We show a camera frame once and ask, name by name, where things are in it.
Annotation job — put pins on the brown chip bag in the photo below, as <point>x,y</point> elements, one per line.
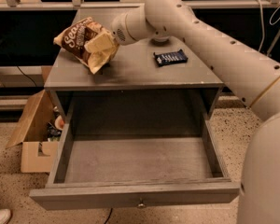
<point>91,43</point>

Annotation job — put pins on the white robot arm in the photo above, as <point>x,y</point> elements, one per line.
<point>250,75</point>

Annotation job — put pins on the grey open drawer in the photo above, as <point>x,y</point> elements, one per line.
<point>115,173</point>

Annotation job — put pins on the grey wooden cabinet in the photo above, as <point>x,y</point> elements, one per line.
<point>131,96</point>

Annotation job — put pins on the dark blue candy bar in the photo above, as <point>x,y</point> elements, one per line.
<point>169,58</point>

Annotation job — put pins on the white bowl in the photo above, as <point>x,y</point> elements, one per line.
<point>161,39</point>

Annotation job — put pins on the items inside cardboard box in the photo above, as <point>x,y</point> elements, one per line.
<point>55,126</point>

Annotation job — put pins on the cardboard box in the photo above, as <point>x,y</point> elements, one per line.
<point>37,152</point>

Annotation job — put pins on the white shoe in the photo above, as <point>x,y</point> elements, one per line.
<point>5,216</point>

